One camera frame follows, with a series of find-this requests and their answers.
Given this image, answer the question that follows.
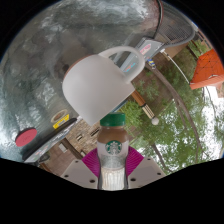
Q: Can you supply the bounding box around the blue yellow striped cone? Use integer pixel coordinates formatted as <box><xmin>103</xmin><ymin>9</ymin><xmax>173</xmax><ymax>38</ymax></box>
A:
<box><xmin>147</xmin><ymin>59</ymin><xmax>157</xmax><ymax>70</ymax></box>

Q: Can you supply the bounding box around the wooden globe lamp post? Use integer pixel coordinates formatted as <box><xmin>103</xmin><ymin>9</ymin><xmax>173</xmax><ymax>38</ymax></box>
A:
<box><xmin>130</xmin><ymin>90</ymin><xmax>160</xmax><ymax>126</ymax></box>

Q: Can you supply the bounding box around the grey laptop with stickers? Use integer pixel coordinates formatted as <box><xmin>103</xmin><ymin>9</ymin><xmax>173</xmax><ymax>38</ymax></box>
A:
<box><xmin>113</xmin><ymin>37</ymin><xmax>165</xmax><ymax>84</ymax></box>

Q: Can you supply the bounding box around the grey mesh patio chair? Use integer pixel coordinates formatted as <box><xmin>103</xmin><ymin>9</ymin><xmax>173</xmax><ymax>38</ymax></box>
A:
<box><xmin>152</xmin><ymin>0</ymin><xmax>198</xmax><ymax>52</ymax></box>

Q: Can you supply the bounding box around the tape roll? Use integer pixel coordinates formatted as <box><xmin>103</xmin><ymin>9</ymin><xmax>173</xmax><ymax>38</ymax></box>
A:
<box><xmin>50</xmin><ymin>109</ymin><xmax>68</xmax><ymax>123</ymax></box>

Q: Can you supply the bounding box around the yellow sticker card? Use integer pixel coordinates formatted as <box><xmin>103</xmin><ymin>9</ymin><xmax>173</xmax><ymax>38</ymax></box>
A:
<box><xmin>52</xmin><ymin>114</ymin><xmax>70</xmax><ymax>130</ymax></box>

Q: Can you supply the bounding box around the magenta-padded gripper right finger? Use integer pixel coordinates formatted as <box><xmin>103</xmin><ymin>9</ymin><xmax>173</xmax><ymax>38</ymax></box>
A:
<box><xmin>124</xmin><ymin>146</ymin><xmax>167</xmax><ymax>190</ymax></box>

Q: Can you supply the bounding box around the leaning tree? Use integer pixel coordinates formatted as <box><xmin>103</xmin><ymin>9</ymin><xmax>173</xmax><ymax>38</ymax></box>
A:
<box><xmin>133</xmin><ymin>49</ymin><xmax>224</xmax><ymax>174</ymax></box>

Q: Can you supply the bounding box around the flat round red coaster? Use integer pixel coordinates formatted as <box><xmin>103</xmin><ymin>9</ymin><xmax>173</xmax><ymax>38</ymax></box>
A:
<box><xmin>14</xmin><ymin>127</ymin><xmax>38</xmax><ymax>148</ymax></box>

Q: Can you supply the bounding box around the white ceramic mug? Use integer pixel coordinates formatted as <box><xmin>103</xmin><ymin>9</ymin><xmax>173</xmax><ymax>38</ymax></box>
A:
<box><xmin>61</xmin><ymin>45</ymin><xmax>146</xmax><ymax>127</ymax></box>

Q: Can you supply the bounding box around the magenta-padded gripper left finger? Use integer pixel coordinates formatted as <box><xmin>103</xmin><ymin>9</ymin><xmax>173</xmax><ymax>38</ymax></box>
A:
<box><xmin>60</xmin><ymin>148</ymin><xmax>101</xmax><ymax>190</ymax></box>

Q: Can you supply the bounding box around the green-capped coffee drink bottle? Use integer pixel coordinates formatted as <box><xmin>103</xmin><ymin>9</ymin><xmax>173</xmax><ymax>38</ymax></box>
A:
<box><xmin>96</xmin><ymin>112</ymin><xmax>130</xmax><ymax>191</ymax></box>

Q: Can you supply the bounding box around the orange patio umbrella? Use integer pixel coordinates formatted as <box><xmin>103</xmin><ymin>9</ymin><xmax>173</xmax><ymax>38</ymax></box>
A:
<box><xmin>189</xmin><ymin>48</ymin><xmax>224</xmax><ymax>90</ymax></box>

